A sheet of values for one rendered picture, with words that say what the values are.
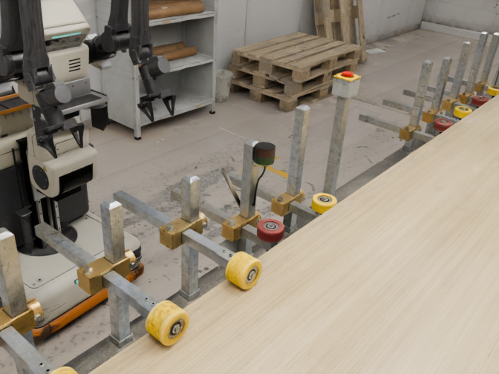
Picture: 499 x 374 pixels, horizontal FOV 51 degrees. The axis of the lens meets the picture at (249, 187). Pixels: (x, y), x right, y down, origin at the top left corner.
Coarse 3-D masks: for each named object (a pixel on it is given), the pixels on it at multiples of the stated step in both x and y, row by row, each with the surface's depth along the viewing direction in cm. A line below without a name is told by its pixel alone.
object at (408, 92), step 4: (404, 92) 297; (408, 92) 295; (412, 92) 294; (412, 96) 295; (428, 96) 289; (432, 96) 288; (424, 100) 291; (428, 100) 290; (432, 100) 288; (456, 104) 280; (460, 104) 280; (472, 108) 276; (476, 108) 276
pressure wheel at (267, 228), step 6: (264, 222) 155; (270, 222) 155; (276, 222) 155; (258, 228) 152; (264, 228) 152; (270, 228) 153; (276, 228) 153; (282, 228) 152; (258, 234) 153; (264, 234) 151; (270, 234) 150; (276, 234) 150; (282, 234) 153; (264, 240) 152; (270, 240) 151; (276, 240) 152
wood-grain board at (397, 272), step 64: (448, 128) 232; (384, 192) 177; (448, 192) 180; (320, 256) 143; (384, 256) 145; (448, 256) 146; (192, 320) 118; (256, 320) 120; (320, 320) 121; (384, 320) 122; (448, 320) 124
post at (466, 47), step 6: (468, 42) 270; (462, 48) 272; (468, 48) 271; (462, 54) 273; (468, 54) 273; (462, 60) 274; (462, 66) 275; (456, 72) 278; (462, 72) 276; (456, 78) 280; (462, 78) 280; (456, 84) 281; (456, 90) 282; (450, 96) 285; (456, 96) 283; (450, 114) 288
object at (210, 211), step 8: (176, 192) 176; (176, 200) 177; (200, 208) 170; (208, 208) 168; (216, 208) 169; (208, 216) 168; (216, 216) 166; (224, 216) 165; (232, 216) 165; (248, 224) 162; (248, 232) 159; (256, 232) 158; (256, 240) 157; (264, 248) 156; (272, 248) 155
